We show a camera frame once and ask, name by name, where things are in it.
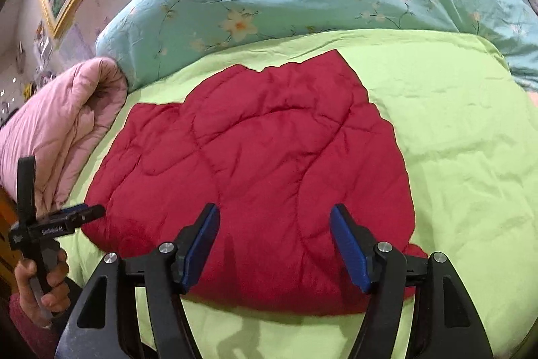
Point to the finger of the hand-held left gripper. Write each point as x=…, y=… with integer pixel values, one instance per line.
x=86, y=212

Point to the red padded jacket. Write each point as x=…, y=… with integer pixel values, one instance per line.
x=273, y=157

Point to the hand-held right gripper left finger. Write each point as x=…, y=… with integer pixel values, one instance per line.
x=202, y=241

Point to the pink quilt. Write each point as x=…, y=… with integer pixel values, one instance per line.
x=54, y=123

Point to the light green bed blanket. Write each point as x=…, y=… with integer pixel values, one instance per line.
x=462, y=174

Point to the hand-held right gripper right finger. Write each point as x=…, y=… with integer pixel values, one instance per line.
x=348, y=249

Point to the person's left forearm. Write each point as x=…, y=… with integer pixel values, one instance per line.
x=29, y=338

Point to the person's left hand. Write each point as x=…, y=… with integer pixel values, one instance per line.
x=56, y=279

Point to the teal floral quilt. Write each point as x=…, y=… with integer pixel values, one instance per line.
x=294, y=1

